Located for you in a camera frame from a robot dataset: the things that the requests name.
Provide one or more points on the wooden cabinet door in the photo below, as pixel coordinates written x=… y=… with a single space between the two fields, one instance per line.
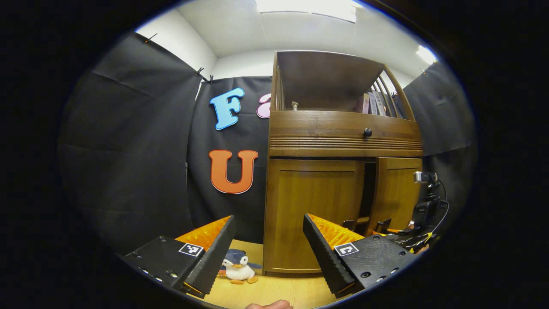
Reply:
x=396 y=193
x=300 y=201

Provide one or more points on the black backdrop cloth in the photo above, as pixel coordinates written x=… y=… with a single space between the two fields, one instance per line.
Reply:
x=128 y=150

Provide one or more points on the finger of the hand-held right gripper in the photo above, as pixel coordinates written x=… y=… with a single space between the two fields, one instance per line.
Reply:
x=388 y=232

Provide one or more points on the wooden cabinet drawer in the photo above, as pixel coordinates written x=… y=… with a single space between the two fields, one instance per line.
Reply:
x=317 y=126

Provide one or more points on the penguin plush toy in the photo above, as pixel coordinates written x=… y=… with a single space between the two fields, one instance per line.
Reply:
x=240 y=270

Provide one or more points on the wooden double-door shoe cabinet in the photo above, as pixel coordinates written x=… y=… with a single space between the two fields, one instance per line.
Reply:
x=326 y=77

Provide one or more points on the black round drawer knob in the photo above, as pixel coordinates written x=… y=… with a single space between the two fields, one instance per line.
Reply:
x=367 y=132

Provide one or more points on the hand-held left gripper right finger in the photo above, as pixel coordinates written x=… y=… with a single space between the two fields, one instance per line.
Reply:
x=324 y=253

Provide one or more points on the small ceiling light panel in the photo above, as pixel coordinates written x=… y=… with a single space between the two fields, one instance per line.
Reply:
x=425 y=54

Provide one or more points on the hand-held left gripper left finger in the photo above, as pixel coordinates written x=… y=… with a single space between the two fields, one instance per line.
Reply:
x=216 y=257

